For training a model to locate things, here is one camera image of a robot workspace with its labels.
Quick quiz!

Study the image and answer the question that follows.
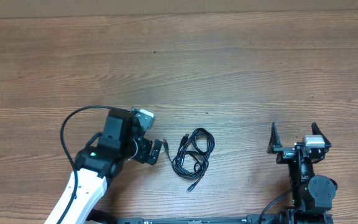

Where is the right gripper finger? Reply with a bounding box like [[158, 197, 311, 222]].
[[311, 122, 331, 148], [267, 122, 282, 153]]

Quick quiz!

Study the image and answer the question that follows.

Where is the black usb cable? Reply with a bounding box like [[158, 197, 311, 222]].
[[162, 128, 216, 194]]

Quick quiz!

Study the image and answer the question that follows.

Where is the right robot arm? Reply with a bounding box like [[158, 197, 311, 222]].
[[258, 123, 338, 224]]

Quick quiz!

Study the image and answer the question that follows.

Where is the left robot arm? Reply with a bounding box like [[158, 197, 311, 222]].
[[46, 106, 163, 223]]

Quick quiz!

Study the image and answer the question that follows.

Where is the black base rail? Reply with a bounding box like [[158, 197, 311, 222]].
[[113, 214, 279, 224]]

